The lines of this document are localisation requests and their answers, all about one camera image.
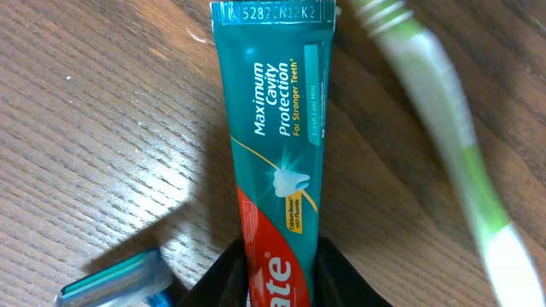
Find green and white toothbrush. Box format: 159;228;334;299
351;0;545;307

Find Colgate toothpaste tube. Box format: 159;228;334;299
211;1;336;307

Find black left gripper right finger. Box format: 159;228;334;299
314;237;392;307

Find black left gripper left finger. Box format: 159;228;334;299
177;239;248;307

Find blue disposable razor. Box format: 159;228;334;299
55;248;174;307

